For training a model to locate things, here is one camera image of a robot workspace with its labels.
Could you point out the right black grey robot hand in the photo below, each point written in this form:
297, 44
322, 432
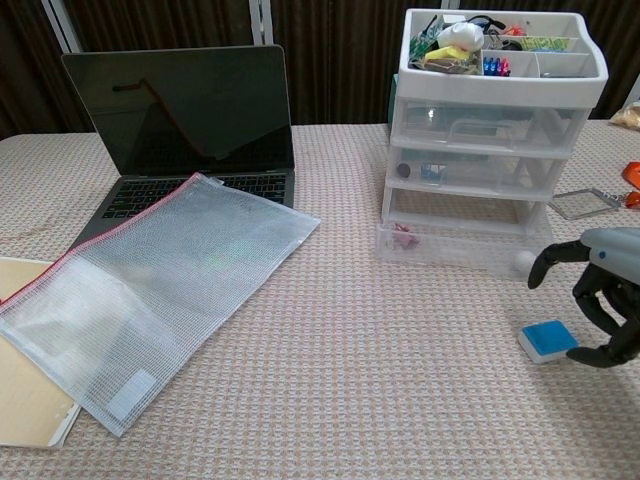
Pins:
615, 250

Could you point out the blue white square block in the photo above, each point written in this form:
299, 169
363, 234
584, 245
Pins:
547, 340

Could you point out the clear drawer with pink clips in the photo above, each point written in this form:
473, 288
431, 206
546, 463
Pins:
460, 252

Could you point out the clear drawer with blue item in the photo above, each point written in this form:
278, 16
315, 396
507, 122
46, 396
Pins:
480, 170

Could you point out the blue item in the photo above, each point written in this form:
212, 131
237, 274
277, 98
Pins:
432, 171

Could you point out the white plastic drawer unit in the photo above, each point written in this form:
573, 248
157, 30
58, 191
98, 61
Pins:
500, 85

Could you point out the clear drawer with clear case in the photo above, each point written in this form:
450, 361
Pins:
430, 120

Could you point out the teal cardboard box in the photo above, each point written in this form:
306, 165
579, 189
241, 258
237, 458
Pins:
395, 87

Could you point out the grey open laptop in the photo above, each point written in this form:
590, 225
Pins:
190, 110

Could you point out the clear badge holder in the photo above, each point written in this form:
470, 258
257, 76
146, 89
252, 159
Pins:
580, 202

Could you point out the yellow snack plastic bag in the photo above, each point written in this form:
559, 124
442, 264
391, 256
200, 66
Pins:
627, 120

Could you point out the pink binder clips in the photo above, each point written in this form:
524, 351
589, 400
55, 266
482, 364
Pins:
405, 237

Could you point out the green patterned flat packet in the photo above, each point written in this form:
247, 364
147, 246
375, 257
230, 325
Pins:
547, 43

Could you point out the blue red coloured clips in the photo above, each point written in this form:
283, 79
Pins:
496, 66

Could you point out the black round item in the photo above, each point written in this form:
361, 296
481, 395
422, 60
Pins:
403, 170

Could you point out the red orange small packet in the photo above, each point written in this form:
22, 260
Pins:
515, 29

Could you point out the brown snack packet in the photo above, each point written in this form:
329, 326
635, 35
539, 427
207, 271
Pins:
450, 66

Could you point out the black glasses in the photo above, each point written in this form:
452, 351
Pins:
487, 21

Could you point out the white crumpled ball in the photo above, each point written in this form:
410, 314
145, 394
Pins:
461, 34

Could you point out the green printed packet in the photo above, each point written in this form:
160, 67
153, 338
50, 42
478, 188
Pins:
422, 46

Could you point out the pink woven tablecloth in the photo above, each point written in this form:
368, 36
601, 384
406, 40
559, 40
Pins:
350, 350

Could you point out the clear mesh zip pouch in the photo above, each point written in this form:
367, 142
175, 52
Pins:
150, 300

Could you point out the manila paper folder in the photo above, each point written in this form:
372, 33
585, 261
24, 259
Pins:
25, 390

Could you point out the grey metal partition post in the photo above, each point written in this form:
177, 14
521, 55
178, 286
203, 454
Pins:
67, 25
635, 92
260, 20

